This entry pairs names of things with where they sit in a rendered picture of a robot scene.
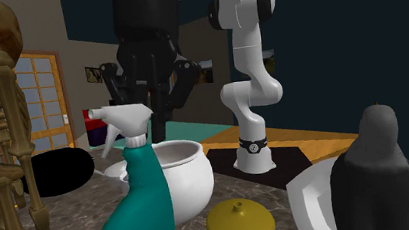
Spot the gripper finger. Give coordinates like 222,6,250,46
99,57,166,148
157,57,209,143

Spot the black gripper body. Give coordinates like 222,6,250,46
110,0,188,85

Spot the red and purple seat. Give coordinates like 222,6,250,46
81,105,127,149

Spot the wooden door with glass panes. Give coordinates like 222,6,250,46
9,46,78,159

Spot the white round pot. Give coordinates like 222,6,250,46
150,136,220,228

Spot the black oval object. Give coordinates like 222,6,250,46
0,144,99,203

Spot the teal spray bottle white head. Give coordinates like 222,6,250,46
80,100,177,230

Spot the black robot stand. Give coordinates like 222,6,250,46
205,139,316,199

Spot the yellow round lid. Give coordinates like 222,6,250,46
203,194,277,230

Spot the white bowl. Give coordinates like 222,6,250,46
283,149,409,230

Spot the black and grey penguin figure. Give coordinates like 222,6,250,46
321,98,409,230

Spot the orange and dark wall picture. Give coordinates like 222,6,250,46
194,58,216,87

